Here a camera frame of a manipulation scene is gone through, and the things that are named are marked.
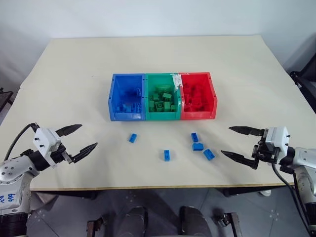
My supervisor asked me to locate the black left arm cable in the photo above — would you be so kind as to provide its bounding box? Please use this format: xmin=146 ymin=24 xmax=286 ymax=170
xmin=2 ymin=122 xmax=40 ymax=161

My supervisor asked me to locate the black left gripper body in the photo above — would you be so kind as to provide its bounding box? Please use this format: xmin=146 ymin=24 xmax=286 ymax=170
xmin=50 ymin=143 xmax=75 ymax=165

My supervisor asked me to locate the green plastic bin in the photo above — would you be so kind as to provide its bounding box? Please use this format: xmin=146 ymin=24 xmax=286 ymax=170
xmin=145 ymin=73 xmax=182 ymax=121

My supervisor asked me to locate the dark metal stand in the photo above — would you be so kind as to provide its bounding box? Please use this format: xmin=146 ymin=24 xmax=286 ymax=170
xmin=0 ymin=87 xmax=14 ymax=112

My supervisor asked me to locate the black table foot bar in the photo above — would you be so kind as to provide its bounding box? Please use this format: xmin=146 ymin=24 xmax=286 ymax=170
xmin=32 ymin=189 xmax=97 ymax=201
xmin=223 ymin=186 xmax=273 ymax=198

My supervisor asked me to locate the blue plastic bin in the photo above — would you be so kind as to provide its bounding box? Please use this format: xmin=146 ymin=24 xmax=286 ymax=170
xmin=108 ymin=73 xmax=147 ymax=122

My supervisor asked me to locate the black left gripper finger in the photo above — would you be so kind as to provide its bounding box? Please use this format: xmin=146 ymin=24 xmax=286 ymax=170
xmin=55 ymin=124 xmax=83 ymax=137
xmin=70 ymin=142 xmax=98 ymax=164

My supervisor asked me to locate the rusty metal bracket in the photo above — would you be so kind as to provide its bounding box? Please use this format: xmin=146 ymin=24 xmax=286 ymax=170
xmin=86 ymin=214 xmax=110 ymax=237
xmin=213 ymin=212 xmax=240 ymax=237

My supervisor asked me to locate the dark rounded shape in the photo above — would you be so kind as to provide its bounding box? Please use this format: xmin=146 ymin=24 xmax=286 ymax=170
xmin=178 ymin=205 xmax=212 ymax=237
xmin=118 ymin=206 xmax=149 ymax=237

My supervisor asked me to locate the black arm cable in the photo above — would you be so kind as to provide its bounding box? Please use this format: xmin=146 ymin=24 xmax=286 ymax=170
xmin=271 ymin=161 xmax=312 ymax=237
xmin=2 ymin=122 xmax=40 ymax=161

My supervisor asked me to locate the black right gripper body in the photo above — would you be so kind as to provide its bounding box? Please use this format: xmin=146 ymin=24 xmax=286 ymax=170
xmin=251 ymin=135 xmax=279 ymax=164

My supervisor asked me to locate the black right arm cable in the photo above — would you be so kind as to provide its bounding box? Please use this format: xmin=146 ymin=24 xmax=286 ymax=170
xmin=271 ymin=161 xmax=312 ymax=237

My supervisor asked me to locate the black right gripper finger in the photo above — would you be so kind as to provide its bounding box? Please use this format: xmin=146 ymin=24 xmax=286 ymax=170
xmin=228 ymin=126 xmax=265 ymax=136
xmin=221 ymin=150 xmax=260 ymax=170

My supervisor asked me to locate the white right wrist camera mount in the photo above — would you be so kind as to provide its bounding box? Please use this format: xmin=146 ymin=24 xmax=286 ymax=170
xmin=264 ymin=126 xmax=291 ymax=161

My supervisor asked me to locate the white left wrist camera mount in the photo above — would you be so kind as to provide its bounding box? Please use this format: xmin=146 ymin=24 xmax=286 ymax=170
xmin=33 ymin=127 xmax=62 ymax=168

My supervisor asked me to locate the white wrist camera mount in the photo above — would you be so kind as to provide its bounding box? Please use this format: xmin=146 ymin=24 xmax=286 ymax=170
xmin=264 ymin=126 xmax=291 ymax=161
xmin=33 ymin=127 xmax=62 ymax=168

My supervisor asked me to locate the red plastic bin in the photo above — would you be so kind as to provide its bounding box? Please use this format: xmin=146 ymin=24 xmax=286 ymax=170
xmin=178 ymin=72 xmax=218 ymax=120

